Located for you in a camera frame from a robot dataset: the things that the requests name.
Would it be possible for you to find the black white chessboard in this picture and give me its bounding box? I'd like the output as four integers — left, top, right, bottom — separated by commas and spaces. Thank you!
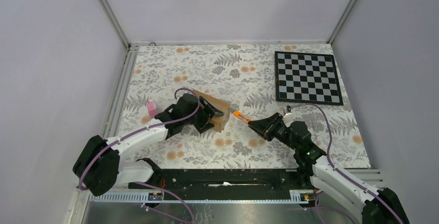
274, 51, 344, 106

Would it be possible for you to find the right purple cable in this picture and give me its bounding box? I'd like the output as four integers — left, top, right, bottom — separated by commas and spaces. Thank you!
286, 103, 405, 224

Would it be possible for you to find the purple cable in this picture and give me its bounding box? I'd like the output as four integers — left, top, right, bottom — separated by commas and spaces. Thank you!
286, 103, 405, 224
78, 87, 196, 223

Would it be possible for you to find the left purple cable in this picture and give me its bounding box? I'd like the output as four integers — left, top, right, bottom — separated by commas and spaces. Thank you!
78, 87, 196, 223

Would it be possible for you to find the grey slotted cable duct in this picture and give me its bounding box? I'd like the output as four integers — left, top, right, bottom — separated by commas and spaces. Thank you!
89, 190, 309, 204

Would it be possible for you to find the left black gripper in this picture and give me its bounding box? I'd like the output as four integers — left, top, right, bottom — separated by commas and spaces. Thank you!
183, 97, 223, 133

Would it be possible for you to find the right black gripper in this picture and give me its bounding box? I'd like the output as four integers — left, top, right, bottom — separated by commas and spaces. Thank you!
247, 113, 299, 152

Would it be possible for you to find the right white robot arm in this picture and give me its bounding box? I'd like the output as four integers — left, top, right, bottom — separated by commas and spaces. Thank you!
248, 113, 409, 223

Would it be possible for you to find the pink plastic bag package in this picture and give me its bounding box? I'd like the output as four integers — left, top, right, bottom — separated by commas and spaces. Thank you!
146, 101, 159, 119

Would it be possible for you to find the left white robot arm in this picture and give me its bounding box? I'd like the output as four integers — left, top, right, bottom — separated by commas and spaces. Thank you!
72, 93, 230, 196

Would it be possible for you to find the orange black utility knife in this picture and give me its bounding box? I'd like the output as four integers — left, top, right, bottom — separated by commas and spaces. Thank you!
229, 108, 253, 124

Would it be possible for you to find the brown cardboard express box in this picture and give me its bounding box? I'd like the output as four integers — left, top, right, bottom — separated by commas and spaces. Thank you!
194, 90, 230, 133

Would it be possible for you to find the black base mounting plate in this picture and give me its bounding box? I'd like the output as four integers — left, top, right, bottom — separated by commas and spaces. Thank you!
147, 169, 318, 200

